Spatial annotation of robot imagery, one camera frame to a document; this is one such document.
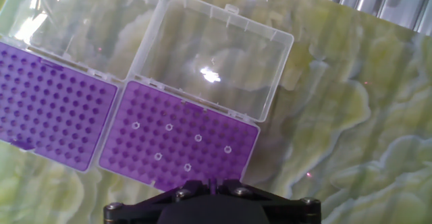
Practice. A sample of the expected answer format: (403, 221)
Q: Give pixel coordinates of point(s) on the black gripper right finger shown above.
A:
(290, 212)

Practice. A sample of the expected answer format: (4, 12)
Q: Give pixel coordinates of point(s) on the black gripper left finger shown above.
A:
(135, 210)

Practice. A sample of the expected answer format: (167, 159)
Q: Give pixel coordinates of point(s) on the purple pipette tip box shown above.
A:
(216, 129)
(50, 99)

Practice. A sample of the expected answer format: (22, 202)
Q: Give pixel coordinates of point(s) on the green marble pattern mat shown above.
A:
(337, 116)

